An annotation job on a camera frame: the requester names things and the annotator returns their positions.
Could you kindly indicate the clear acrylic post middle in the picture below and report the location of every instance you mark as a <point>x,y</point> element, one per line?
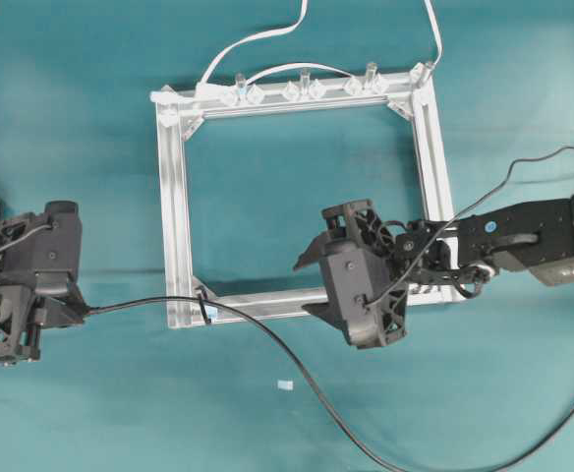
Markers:
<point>304,83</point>

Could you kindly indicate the clear acrylic post left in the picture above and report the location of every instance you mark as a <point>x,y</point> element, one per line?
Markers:
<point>241,85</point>

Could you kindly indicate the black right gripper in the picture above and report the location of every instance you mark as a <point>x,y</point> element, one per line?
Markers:
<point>352,253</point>

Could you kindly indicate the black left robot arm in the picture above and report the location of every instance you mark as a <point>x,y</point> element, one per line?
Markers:
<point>39,271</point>

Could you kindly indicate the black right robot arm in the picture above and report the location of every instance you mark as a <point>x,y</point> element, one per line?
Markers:
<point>537,237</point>

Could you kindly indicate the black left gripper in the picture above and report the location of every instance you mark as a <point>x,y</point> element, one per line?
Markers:
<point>39,271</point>

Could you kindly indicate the aluminium extrusion frame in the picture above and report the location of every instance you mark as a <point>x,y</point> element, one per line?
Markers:
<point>242,182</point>

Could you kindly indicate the clear acrylic post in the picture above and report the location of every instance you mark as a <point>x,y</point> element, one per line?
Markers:
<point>304,83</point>
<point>370,76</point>
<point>241,85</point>

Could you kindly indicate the small light blue tape piece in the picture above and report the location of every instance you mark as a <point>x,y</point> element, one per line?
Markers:
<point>285,385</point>

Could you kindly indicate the clear acrylic post right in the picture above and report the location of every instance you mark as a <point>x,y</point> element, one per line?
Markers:
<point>370,76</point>

